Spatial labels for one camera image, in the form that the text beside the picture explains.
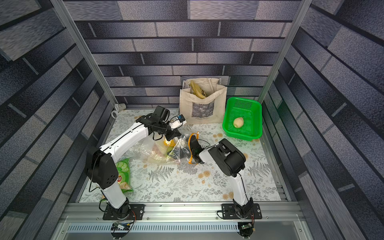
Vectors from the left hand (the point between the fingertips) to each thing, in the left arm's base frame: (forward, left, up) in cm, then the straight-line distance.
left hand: (180, 132), depth 84 cm
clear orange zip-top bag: (-2, +16, -16) cm, 23 cm away
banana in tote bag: (+28, -10, +9) cm, 30 cm away
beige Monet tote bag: (+17, -13, +9) cm, 24 cm away
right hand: (-4, +7, -16) cm, 18 cm away
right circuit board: (-44, -35, -22) cm, 60 cm away
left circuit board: (-43, +28, -19) cm, 55 cm away
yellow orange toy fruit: (-5, +5, -5) cm, 8 cm away
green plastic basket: (+34, -54, -15) cm, 66 cm away
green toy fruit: (-7, +7, -8) cm, 12 cm away
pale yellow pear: (+18, -40, -13) cm, 46 cm away
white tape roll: (+32, +58, -21) cm, 70 cm away
